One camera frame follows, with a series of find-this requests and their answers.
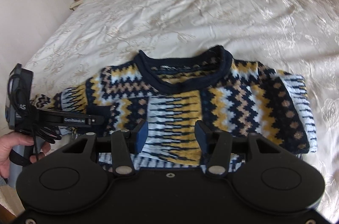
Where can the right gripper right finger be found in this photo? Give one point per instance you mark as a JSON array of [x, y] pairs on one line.
[[216, 147]]

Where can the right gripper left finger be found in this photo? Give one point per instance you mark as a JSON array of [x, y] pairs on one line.
[[124, 143]]

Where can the navy yellow patterned knit sweater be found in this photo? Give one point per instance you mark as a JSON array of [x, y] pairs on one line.
[[226, 94]]

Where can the person's left hand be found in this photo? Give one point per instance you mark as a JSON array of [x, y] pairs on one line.
[[13, 147]]

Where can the left cream nightstand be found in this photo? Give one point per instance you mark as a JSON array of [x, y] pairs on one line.
[[75, 4]]

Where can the white embroidered bedspread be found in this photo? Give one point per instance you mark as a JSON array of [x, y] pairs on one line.
[[296, 36]]

